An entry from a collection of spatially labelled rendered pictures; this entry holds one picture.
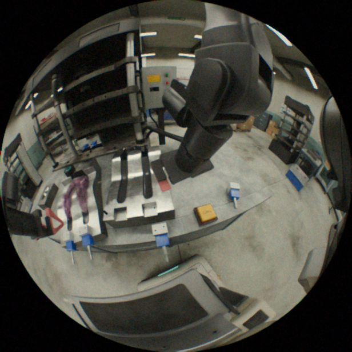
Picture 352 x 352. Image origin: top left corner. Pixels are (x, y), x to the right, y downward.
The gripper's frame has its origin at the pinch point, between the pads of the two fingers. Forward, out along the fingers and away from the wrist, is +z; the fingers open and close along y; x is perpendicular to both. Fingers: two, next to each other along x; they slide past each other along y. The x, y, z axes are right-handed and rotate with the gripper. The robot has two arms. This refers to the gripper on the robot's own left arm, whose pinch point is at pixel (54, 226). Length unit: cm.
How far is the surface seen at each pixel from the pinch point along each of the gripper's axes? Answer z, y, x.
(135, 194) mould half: 13.8, -29.6, -3.1
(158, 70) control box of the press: -3, -70, -89
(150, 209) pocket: 12.6, -32.3, 4.7
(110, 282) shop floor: 81, 49, 61
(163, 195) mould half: 10.9, -39.0, 2.0
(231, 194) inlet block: 10, -67, 16
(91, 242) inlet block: 10.9, -6.2, 8.0
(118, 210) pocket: 14.2, -20.6, 0.2
